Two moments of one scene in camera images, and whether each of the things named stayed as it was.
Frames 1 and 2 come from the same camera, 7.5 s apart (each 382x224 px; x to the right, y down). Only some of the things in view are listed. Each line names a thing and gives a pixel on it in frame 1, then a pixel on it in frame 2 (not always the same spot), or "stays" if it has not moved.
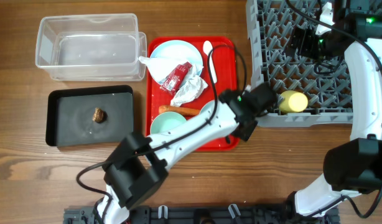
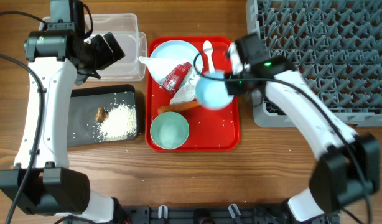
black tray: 89,116 stays
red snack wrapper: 174,80 stays
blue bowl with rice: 206,111 -> 213,94
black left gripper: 246,137 -> 108,56
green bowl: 165,121 stays
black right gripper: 307,36 -> 230,86
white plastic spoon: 208,48 stays
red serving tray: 185,76 stays
